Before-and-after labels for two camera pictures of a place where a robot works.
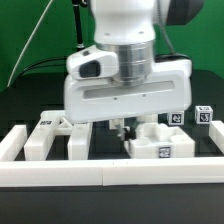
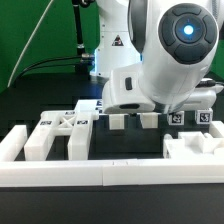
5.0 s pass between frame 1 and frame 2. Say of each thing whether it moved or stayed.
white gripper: moved
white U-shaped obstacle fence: stayed
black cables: stayed
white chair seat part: moved
